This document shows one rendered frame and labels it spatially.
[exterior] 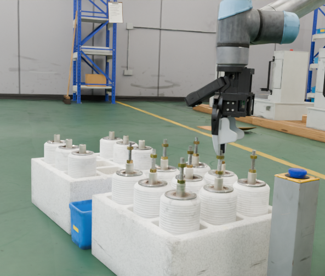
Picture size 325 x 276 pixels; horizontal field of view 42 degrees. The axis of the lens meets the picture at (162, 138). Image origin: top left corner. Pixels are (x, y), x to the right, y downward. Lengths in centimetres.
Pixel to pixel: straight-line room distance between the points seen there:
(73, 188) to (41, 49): 607
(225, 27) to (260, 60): 762
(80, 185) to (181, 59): 660
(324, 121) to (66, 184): 287
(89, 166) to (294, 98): 346
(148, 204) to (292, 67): 370
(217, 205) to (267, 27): 43
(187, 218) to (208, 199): 9
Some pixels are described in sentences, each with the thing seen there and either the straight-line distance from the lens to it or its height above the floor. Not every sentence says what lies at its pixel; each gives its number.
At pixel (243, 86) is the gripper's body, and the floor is 51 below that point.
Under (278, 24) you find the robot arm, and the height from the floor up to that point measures 65.
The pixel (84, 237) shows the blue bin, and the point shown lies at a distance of 130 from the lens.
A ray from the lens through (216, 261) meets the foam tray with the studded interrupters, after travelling 102.
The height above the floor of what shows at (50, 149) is 23.
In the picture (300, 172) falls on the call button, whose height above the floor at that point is 33.
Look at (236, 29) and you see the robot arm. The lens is 99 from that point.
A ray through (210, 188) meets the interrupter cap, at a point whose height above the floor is 25.
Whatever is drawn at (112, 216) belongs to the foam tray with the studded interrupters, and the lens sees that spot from 113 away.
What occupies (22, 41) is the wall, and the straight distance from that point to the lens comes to 735.
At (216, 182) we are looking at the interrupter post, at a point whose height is 27.
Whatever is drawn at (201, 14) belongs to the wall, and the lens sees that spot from 808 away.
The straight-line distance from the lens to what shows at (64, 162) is 152.
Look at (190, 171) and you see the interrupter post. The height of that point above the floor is 27.
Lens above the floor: 53
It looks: 9 degrees down
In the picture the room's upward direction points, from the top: 2 degrees clockwise
